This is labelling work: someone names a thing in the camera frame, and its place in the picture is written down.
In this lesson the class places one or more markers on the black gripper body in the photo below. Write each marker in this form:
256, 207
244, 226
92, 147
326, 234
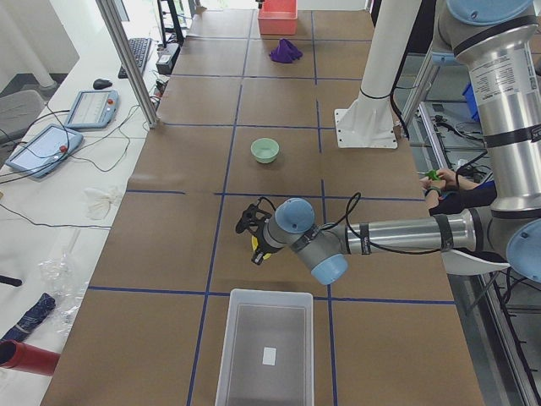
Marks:
263, 247

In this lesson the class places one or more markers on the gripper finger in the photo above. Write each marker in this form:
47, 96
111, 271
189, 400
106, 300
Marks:
257, 258

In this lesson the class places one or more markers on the yellow plastic cup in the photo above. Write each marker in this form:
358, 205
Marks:
255, 244

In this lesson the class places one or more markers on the purple cloth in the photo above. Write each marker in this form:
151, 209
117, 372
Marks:
285, 52

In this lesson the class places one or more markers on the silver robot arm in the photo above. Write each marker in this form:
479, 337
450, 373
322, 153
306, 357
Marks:
492, 39

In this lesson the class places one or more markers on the clear plastic box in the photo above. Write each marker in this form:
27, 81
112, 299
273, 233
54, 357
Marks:
268, 350

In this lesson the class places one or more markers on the black computer box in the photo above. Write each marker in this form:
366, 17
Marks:
167, 58

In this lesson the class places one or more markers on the mint green bowl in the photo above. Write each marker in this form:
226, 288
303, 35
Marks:
265, 150

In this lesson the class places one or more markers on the white crumpled cloth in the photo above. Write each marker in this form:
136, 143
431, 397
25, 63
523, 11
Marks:
100, 201

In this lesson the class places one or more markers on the green object in hand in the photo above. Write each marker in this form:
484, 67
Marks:
432, 175

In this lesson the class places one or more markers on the seated person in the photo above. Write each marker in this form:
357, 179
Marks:
451, 193

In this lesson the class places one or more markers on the clear crumpled plastic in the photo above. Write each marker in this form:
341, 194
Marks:
63, 283

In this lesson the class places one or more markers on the far teach pendant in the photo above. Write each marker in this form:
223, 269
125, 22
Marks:
92, 110

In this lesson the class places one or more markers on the teach pendant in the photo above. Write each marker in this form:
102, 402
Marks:
92, 110
41, 155

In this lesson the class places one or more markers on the folded blue umbrella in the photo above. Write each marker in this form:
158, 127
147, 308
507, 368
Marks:
31, 319

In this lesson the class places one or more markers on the pink plastic bin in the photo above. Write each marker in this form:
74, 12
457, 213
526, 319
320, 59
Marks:
278, 17

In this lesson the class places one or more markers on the black computer mouse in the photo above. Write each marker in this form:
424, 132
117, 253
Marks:
101, 84

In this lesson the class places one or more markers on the black keyboard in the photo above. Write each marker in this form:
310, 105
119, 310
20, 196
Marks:
140, 48

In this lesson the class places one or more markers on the near teach pendant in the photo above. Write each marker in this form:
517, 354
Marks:
41, 155

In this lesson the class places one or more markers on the red cylinder bottle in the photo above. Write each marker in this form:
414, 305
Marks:
28, 358

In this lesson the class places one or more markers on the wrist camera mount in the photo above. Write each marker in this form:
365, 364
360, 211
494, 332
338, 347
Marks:
252, 219

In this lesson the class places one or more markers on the white pedestal column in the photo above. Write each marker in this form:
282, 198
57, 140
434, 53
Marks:
368, 122

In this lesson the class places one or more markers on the aluminium frame post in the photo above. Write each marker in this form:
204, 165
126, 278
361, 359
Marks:
116, 31

